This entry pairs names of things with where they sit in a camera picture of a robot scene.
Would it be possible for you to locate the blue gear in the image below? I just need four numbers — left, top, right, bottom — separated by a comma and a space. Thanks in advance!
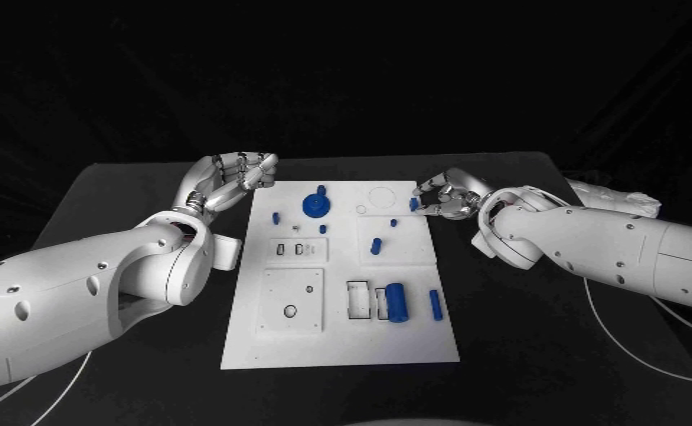
301, 192, 334, 219

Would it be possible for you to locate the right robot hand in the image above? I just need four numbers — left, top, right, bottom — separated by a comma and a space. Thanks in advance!
410, 166, 495, 222

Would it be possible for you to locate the large blue cylinder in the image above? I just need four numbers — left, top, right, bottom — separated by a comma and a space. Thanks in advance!
384, 282, 410, 323

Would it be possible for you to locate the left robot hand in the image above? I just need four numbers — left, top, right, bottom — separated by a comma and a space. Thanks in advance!
170, 151, 281, 220

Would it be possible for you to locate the white cable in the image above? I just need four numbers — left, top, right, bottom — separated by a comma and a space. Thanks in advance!
650, 294, 692, 320
0, 350, 95, 426
580, 277, 692, 383

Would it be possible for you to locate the crumpled white cloth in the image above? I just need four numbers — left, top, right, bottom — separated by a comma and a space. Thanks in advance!
563, 178, 663, 219

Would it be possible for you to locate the white task board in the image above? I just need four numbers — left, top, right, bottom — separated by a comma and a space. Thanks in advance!
219, 180, 461, 371

